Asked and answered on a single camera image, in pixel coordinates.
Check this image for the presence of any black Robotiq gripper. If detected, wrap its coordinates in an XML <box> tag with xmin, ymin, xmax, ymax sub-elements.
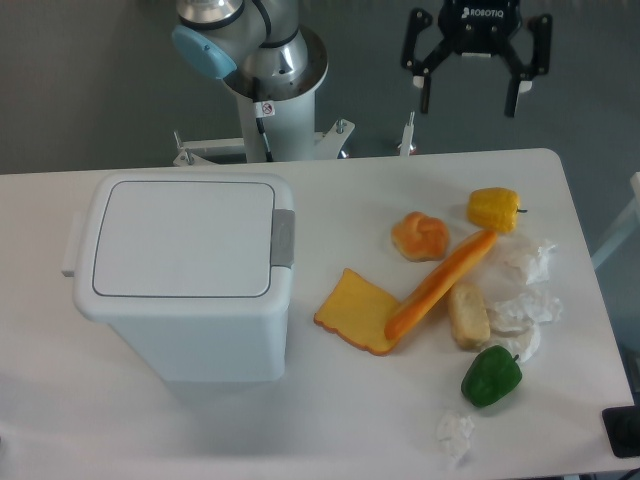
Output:
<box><xmin>400</xmin><ymin>0</ymin><xmax>554</xmax><ymax>119</ymax></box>

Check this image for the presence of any grey trash can push button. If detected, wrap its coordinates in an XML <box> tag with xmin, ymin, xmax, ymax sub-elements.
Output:
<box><xmin>270</xmin><ymin>209</ymin><xmax>296</xmax><ymax>268</ymax></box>

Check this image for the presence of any white plastic trash can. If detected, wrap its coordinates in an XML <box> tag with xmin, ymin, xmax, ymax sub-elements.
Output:
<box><xmin>72</xmin><ymin>169</ymin><xmax>294</xmax><ymax>382</ymax></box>

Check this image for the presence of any white trash can lid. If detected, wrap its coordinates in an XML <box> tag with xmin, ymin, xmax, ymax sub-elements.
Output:
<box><xmin>93</xmin><ymin>181</ymin><xmax>275</xmax><ymax>298</ymax></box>

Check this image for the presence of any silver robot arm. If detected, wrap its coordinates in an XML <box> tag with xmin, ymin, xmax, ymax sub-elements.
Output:
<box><xmin>172</xmin><ymin>1</ymin><xmax>553</xmax><ymax>117</ymax></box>

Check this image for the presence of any yellow corn cob piece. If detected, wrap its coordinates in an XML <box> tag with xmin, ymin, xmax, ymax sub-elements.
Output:
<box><xmin>466</xmin><ymin>187</ymin><xmax>528</xmax><ymax>233</ymax></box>

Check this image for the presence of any round bread roll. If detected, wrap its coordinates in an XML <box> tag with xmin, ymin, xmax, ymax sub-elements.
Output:
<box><xmin>391</xmin><ymin>211</ymin><xmax>449</xmax><ymax>262</ymax></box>

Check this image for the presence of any long orange baguette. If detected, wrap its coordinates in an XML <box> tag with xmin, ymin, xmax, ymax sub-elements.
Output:
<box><xmin>384</xmin><ymin>230</ymin><xmax>498</xmax><ymax>340</ymax></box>

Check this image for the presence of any crumpled white tissue upper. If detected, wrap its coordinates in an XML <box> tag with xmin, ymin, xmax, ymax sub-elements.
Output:
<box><xmin>503</xmin><ymin>239</ymin><xmax>557</xmax><ymax>286</ymax></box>

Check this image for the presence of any beige bread block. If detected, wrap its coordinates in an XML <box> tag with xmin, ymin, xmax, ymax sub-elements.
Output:
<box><xmin>448</xmin><ymin>282</ymin><xmax>491</xmax><ymax>350</ymax></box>

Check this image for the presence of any crumpled white tissue middle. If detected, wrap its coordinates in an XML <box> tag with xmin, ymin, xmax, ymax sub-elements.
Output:
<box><xmin>481</xmin><ymin>289</ymin><xmax>564</xmax><ymax>364</ymax></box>

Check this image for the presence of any yellow toast slice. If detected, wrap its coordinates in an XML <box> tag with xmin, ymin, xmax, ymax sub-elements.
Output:
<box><xmin>314</xmin><ymin>268</ymin><xmax>400</xmax><ymax>356</ymax></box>

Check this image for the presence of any green bell pepper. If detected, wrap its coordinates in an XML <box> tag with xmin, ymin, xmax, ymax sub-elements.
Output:
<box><xmin>461</xmin><ymin>345</ymin><xmax>523</xmax><ymax>408</ymax></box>

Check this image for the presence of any small crumpled white tissue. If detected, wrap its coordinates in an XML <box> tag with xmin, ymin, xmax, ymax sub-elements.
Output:
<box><xmin>436</xmin><ymin>410</ymin><xmax>475</xmax><ymax>466</ymax></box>

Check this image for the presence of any black device at edge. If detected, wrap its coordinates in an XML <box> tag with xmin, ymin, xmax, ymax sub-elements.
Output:
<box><xmin>601</xmin><ymin>405</ymin><xmax>639</xmax><ymax>458</ymax></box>

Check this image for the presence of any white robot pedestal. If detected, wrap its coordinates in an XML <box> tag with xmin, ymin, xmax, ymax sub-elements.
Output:
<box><xmin>235</xmin><ymin>91</ymin><xmax>316</xmax><ymax>163</ymax></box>

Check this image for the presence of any black cable on pedestal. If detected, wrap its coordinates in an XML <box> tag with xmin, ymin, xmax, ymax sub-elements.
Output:
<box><xmin>252</xmin><ymin>77</ymin><xmax>275</xmax><ymax>163</ymax></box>

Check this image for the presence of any white metal base frame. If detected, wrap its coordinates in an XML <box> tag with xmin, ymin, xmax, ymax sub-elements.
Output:
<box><xmin>173</xmin><ymin>111</ymin><xmax>417</xmax><ymax>167</ymax></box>

